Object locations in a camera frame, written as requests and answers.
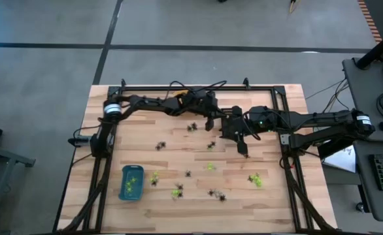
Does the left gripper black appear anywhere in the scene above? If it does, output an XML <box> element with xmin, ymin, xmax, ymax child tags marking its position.
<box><xmin>191</xmin><ymin>88</ymin><xmax>227</xmax><ymax>133</ymax></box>

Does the white paper sheet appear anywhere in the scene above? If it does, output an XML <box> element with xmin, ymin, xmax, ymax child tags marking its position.
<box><xmin>321</xmin><ymin>144</ymin><xmax>357</xmax><ymax>174</ymax></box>

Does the grey computer desk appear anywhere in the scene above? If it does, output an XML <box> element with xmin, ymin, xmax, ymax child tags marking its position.
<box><xmin>341</xmin><ymin>57</ymin><xmax>383</xmax><ymax>223</ymax></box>

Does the small black box device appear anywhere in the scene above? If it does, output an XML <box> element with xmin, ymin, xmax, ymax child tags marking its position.
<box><xmin>67</xmin><ymin>135</ymin><xmax>93</xmax><ymax>148</ymax></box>

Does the teal plastic bin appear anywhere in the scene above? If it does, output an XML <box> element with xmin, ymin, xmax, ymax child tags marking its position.
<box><xmin>118</xmin><ymin>164</ymin><xmax>146</xmax><ymax>202</ymax></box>

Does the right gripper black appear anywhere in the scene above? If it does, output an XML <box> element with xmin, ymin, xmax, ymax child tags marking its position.
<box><xmin>235</xmin><ymin>106</ymin><xmax>277</xmax><ymax>157</ymax></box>

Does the black aluminium table frame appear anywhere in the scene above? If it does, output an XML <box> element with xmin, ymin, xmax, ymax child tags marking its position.
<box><xmin>52</xmin><ymin>78</ymin><xmax>342</xmax><ymax>235</ymax></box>

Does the grey metal cart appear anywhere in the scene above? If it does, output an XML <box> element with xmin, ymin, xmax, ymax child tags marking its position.
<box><xmin>0</xmin><ymin>140</ymin><xmax>37</xmax><ymax>234</ymax></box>

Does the black monitor pole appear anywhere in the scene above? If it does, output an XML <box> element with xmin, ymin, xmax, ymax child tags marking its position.
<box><xmin>356</xmin><ymin>25</ymin><xmax>383</xmax><ymax>71</ymax></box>

